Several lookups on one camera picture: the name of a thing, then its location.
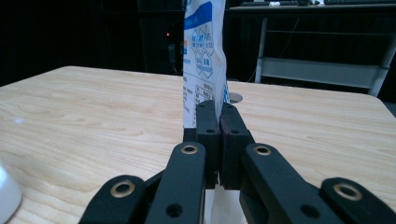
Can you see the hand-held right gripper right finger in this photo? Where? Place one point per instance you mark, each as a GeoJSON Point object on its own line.
{"type": "Point", "coordinates": [233, 146]}

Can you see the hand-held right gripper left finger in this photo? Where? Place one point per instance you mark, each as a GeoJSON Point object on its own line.
{"type": "Point", "coordinates": [211, 146]}

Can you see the black device with red light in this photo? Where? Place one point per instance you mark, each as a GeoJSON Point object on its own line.
{"type": "Point", "coordinates": [172, 53]}

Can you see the white metal frame desk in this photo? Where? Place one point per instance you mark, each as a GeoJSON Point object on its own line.
{"type": "Point", "coordinates": [311, 73]}

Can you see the clear glass mug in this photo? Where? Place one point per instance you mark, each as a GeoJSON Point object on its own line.
{"type": "Point", "coordinates": [7, 196]}

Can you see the dark round table grommet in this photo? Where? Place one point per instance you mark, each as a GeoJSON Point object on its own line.
{"type": "Point", "coordinates": [236, 97]}

